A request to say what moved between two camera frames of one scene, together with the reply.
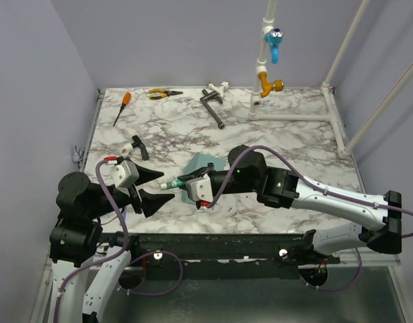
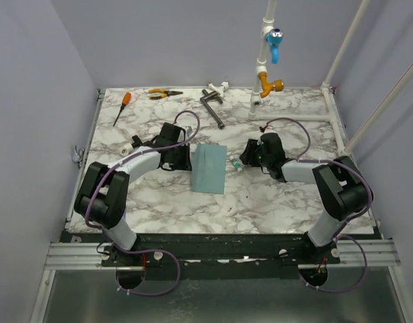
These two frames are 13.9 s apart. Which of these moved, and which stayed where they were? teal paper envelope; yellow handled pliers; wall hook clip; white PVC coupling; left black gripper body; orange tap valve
Moved: teal paper envelope; left black gripper body
Stayed: white PVC coupling; yellow handled pliers; wall hook clip; orange tap valve
